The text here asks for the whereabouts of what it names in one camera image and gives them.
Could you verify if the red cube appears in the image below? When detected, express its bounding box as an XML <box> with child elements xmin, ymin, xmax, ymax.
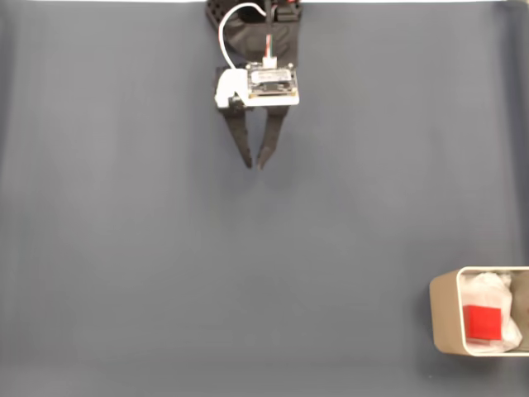
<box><xmin>462</xmin><ymin>304</ymin><xmax>504</xmax><ymax>342</ymax></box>

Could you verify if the beige plastic box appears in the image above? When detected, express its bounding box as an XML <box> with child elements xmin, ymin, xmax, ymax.
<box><xmin>428</xmin><ymin>266</ymin><xmax>529</xmax><ymax>357</ymax></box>

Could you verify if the white red servo cable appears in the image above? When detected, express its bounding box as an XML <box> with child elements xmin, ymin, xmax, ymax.
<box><xmin>217</xmin><ymin>2</ymin><xmax>268</xmax><ymax>69</ymax></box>

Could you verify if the black camera cable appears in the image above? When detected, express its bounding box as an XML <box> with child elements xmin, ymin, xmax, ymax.
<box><xmin>264</xmin><ymin>0</ymin><xmax>277</xmax><ymax>60</ymax></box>

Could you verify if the white camera board with mount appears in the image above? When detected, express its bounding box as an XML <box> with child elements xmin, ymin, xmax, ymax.
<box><xmin>213</xmin><ymin>56</ymin><xmax>300</xmax><ymax>109</ymax></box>

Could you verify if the grey-blue table mat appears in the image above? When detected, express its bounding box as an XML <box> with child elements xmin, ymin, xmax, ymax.
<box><xmin>0</xmin><ymin>2</ymin><xmax>529</xmax><ymax>397</ymax></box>

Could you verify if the white crumpled cloth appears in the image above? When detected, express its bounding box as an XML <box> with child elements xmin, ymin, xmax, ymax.
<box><xmin>459</xmin><ymin>271</ymin><xmax>524</xmax><ymax>354</ymax></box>

